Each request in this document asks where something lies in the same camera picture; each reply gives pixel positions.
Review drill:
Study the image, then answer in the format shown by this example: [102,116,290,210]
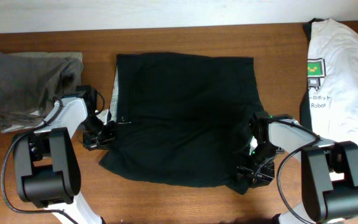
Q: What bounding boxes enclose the black shorts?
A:
[100,52,263,195]

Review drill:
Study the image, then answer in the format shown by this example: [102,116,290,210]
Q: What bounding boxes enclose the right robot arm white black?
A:
[237,111,358,223]

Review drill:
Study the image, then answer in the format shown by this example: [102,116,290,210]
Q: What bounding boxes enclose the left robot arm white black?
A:
[6,85,116,223]

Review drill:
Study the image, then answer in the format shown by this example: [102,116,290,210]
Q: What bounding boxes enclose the dark garment under t-shirt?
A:
[300,18,323,131]

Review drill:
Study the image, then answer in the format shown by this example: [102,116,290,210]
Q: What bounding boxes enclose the grey folded garment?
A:
[0,52,83,133]

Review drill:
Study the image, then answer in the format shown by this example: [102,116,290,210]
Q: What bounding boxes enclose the white printed t-shirt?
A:
[306,19,358,145]

